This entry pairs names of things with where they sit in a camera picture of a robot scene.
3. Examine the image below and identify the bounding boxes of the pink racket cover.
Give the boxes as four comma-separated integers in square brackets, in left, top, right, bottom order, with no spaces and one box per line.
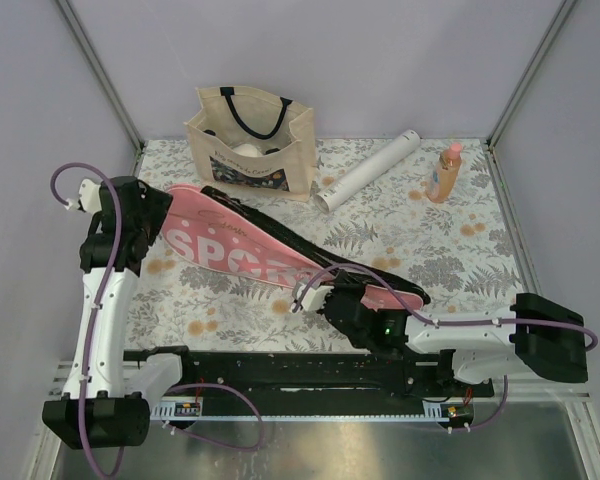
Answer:
[159,183,431,310]

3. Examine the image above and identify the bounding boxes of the white shuttlecock tube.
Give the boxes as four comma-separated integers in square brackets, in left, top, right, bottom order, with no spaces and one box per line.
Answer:
[314,130,421,214]

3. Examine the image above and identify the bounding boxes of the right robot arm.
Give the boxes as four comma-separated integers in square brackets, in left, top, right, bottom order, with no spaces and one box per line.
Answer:
[306,285,588,396]

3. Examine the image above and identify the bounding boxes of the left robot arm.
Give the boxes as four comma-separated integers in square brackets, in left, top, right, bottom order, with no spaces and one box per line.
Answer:
[42,176,197,450]

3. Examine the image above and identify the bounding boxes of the white item inside bag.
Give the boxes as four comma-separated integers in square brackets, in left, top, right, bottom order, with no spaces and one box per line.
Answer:
[233,143,262,158]

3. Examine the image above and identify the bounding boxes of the beige canvas tote bag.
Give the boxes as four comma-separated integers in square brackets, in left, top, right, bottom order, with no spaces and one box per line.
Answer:
[186,86,317,202]

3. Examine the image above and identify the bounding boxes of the peach lotion bottle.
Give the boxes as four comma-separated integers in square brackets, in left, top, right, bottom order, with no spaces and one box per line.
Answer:
[426,143,463,203]

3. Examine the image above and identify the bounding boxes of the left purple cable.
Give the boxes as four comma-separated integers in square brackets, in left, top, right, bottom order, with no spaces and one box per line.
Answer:
[49,162,267,477]

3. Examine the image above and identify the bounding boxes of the purple cable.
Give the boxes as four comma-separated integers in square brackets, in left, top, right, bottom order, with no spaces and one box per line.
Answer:
[49,162,267,477]
[292,264,599,434]

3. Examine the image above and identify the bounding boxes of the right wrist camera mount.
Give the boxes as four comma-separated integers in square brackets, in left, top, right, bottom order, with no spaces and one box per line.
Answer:
[290,283,332,313]

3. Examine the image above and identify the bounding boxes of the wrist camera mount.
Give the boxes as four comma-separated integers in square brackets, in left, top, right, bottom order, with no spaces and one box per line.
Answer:
[290,283,332,313]
[65,178,102,215]

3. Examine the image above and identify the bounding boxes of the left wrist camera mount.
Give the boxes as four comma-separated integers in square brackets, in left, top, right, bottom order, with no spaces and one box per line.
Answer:
[65,178,102,215]

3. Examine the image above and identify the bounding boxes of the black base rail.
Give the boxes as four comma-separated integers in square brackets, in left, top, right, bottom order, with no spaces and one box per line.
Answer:
[124,349,496,419]

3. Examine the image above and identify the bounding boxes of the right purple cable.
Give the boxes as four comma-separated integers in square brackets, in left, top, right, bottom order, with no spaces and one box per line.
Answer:
[292,264,599,434]

